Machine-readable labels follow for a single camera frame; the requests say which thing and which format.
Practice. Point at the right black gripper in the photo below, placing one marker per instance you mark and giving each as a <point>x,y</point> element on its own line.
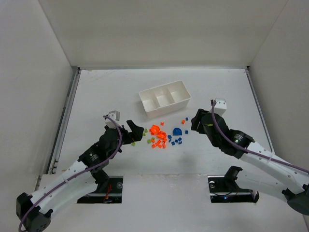
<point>199,122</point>

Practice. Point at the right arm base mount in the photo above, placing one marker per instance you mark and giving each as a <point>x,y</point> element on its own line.
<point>224,189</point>

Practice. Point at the large orange round lego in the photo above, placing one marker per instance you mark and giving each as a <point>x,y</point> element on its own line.
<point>154,130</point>

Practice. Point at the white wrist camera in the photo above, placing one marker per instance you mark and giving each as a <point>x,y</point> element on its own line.
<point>218,106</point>
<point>113,119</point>

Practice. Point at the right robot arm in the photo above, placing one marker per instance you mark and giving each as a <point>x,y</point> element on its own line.
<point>285,181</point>

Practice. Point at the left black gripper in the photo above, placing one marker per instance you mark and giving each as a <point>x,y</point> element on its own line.
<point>126,136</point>

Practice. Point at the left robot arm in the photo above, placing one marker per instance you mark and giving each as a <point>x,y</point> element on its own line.
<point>36,210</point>

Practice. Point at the blue arch lego piece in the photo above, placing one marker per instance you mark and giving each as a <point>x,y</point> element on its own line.
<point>177,132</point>

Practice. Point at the white three-compartment container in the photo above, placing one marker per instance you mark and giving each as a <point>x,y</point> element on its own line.
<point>165,99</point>

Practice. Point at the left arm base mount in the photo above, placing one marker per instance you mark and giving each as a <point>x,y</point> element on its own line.
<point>110,193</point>

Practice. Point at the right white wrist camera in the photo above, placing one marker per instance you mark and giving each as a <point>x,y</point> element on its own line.
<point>218,106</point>

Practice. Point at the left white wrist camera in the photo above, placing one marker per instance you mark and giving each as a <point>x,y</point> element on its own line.
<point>113,119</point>

